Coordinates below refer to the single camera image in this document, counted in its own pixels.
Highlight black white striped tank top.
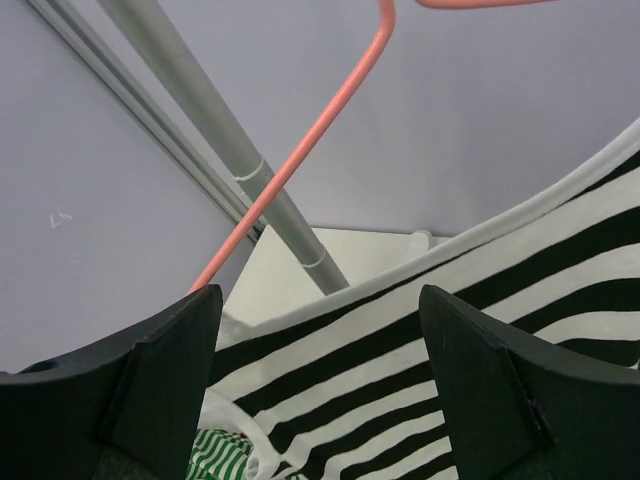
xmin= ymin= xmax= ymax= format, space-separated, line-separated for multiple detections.
xmin=198 ymin=125 xmax=639 ymax=479

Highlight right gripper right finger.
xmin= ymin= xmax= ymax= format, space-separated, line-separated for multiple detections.
xmin=419 ymin=285 xmax=639 ymax=479

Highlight pink hanger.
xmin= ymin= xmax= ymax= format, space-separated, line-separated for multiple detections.
xmin=187 ymin=0 xmax=561 ymax=296

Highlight green white striped tank top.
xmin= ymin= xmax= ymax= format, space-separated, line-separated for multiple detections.
xmin=186 ymin=429 xmax=253 ymax=480

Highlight white clothes rack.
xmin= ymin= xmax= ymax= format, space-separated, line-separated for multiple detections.
xmin=97 ymin=0 xmax=434 ymax=296

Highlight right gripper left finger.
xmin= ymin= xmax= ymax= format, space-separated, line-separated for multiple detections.
xmin=1 ymin=285 xmax=222 ymax=479

